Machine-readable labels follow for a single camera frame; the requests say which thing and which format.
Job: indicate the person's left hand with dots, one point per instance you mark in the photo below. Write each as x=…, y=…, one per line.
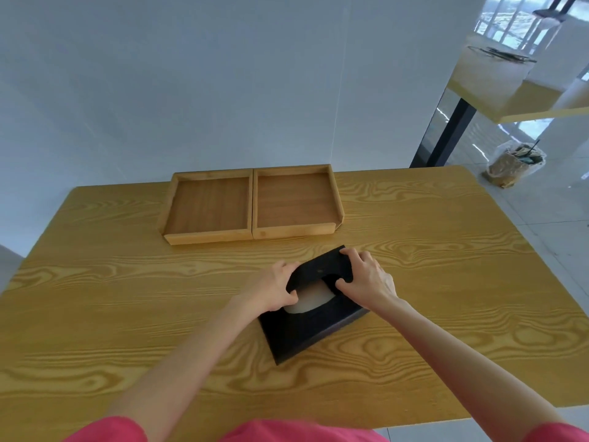
x=264, y=289

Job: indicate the person's right hand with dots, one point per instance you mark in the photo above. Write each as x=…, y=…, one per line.
x=370, y=285

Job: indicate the person's right thumb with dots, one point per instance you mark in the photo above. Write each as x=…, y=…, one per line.
x=345, y=286

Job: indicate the person's left thumb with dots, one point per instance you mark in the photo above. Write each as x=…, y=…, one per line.
x=286, y=299

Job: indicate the black box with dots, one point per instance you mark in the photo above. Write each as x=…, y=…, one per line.
x=303, y=331

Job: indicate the person's right forearm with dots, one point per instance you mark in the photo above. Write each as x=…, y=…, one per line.
x=460, y=359

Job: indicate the person's left forearm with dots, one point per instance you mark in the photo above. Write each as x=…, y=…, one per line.
x=184, y=368

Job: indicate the white item in box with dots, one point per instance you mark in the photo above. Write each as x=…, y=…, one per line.
x=310, y=299

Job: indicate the wooden tray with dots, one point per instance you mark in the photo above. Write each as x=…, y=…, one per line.
x=207, y=207
x=294, y=202

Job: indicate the pink shirt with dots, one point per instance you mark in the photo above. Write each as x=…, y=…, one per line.
x=303, y=432

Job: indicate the black table leg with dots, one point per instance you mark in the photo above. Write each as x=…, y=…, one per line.
x=448, y=133

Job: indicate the clear plastic trash bag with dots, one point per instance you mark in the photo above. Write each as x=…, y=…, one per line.
x=513, y=165

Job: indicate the yellow side table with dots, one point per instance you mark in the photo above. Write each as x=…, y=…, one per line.
x=501, y=91

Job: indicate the white railing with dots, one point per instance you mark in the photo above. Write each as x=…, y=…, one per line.
x=510, y=22

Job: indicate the black stand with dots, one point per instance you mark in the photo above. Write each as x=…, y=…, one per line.
x=554, y=6

